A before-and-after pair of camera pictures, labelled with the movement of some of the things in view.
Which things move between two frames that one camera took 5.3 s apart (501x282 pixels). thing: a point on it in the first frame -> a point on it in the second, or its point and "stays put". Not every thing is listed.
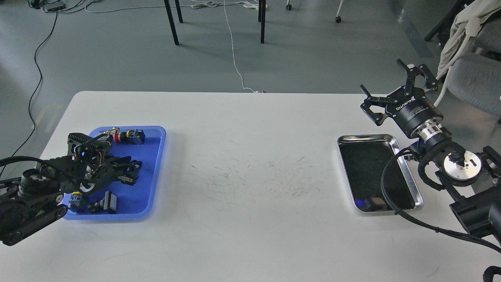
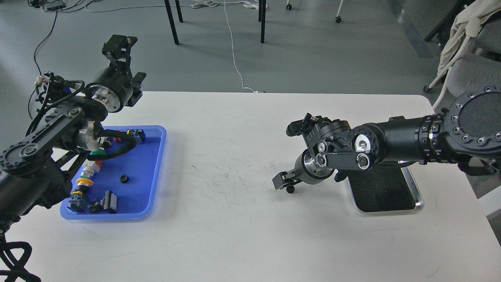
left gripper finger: [124, 163] -> [117, 49]
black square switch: [109, 203] stays put
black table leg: [171, 18] stays put
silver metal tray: [364, 157] stays put
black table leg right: [263, 21] stays put
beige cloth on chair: [466, 24] stays put
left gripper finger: [128, 178] -> [136, 84]
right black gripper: [413, 107] -> [306, 169]
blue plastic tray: [132, 201] stays put
